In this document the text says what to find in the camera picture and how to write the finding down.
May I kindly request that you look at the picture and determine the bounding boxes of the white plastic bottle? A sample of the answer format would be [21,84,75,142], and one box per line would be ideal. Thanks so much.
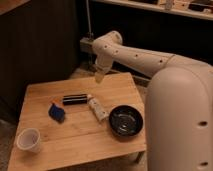
[88,97,108,122]

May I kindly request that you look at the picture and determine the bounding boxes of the wooden shelf with items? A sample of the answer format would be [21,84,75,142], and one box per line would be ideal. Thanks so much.
[93,0,213,21]

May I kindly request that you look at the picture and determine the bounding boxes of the blue crumpled cloth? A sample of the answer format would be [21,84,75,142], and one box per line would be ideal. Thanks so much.
[48,103,65,123]

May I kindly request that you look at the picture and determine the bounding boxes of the white plastic cup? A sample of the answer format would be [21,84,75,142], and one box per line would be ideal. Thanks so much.
[16,128,41,153]

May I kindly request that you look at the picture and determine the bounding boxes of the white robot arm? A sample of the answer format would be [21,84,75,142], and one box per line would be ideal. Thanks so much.
[92,31,213,171]

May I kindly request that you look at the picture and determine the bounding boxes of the black round bowl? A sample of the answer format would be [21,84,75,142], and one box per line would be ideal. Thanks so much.
[108,105,144,137]

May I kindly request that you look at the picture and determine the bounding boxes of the wooden beam with pole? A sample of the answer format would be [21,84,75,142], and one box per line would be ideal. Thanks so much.
[80,0,94,55]

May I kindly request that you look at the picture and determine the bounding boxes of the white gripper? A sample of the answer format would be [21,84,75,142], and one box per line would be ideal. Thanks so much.
[95,56,113,83]

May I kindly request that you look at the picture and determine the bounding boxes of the black cylindrical can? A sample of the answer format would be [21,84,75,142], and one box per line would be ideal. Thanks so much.
[62,94,89,105]

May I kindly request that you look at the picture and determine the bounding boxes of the small wooden table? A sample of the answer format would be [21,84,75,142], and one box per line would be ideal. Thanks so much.
[8,73,146,171]

